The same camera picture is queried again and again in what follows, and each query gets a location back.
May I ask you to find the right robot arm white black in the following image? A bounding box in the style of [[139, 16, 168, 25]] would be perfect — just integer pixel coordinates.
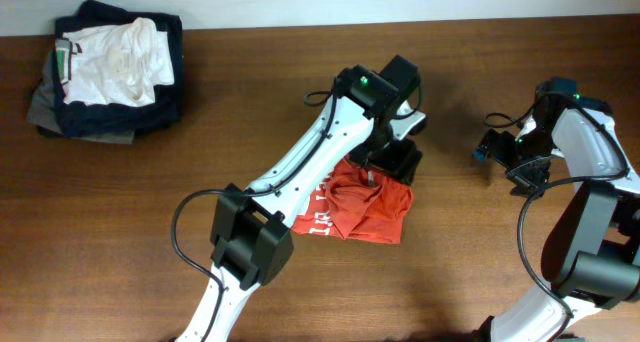
[[473, 77, 639, 341]]

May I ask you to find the white folded t-shirt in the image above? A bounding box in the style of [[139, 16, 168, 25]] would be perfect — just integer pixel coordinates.
[[55, 18, 175, 108]]

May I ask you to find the red orange printed t-shirt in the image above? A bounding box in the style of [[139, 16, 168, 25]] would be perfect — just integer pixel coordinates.
[[292, 159, 415, 245]]

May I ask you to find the grey folded garment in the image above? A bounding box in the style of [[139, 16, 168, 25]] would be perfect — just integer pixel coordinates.
[[26, 52, 135, 145]]

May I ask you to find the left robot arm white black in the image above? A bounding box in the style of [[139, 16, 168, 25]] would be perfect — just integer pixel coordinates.
[[178, 56, 426, 341]]

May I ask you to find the navy folded garment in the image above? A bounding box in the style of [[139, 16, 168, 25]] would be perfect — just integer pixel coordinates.
[[52, 0, 184, 138]]

